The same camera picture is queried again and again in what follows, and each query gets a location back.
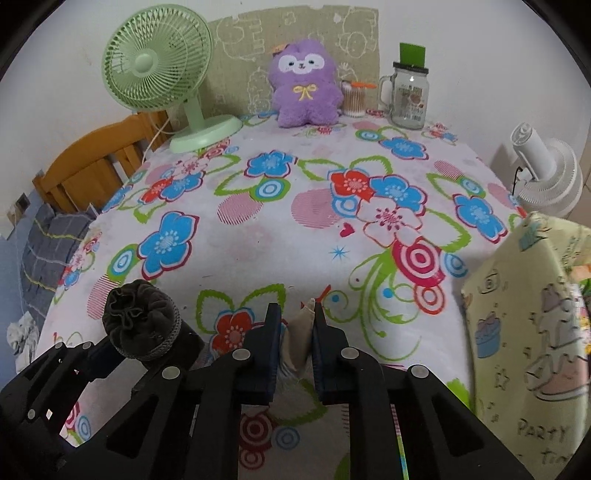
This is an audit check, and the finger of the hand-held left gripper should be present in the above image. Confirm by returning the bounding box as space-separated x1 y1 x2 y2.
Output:
0 340 115 418
178 320 206 371

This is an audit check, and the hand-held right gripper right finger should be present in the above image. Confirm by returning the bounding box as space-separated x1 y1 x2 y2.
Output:
312 304 539 480

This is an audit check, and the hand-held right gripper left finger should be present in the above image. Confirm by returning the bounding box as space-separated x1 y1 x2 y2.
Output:
69 303 281 480

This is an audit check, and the beige fabric pouch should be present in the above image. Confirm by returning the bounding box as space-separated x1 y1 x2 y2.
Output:
279 298 319 374

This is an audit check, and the dark grey fabric pouch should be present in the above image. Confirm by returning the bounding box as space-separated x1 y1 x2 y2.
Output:
102 279 182 363

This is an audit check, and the yellow printed storage box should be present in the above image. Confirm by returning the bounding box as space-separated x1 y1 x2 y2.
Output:
461 211 591 480

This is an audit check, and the white crumpled cloth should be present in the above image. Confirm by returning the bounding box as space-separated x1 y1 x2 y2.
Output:
6 311 38 361

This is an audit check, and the blue plaid bedding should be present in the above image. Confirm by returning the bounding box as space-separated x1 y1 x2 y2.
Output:
17 203 95 317

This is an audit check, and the floral tablecloth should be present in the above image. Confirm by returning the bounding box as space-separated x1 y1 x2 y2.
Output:
34 111 530 480

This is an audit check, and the cotton swab jar orange lid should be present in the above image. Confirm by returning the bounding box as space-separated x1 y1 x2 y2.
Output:
341 79 376 120

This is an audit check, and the glass mug jar black lid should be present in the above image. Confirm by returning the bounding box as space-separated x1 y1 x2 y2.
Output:
378 61 430 130

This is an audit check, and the purple plush toy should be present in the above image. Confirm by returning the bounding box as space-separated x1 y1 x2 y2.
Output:
270 38 345 129

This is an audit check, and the green desk fan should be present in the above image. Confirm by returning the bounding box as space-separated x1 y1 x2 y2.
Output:
102 4 243 154

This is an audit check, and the beige cartoon chair back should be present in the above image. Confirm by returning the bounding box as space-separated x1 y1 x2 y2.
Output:
203 4 380 119

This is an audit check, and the white standing fan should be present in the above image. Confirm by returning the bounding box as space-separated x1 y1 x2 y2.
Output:
509 122 584 219

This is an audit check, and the green plastic cup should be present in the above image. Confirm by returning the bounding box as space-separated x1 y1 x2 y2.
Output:
398 42 427 71

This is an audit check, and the white fan cable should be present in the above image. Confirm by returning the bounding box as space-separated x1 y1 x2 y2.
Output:
140 110 175 163

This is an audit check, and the black fan cable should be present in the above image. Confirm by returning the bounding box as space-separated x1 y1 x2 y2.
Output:
509 165 528 195

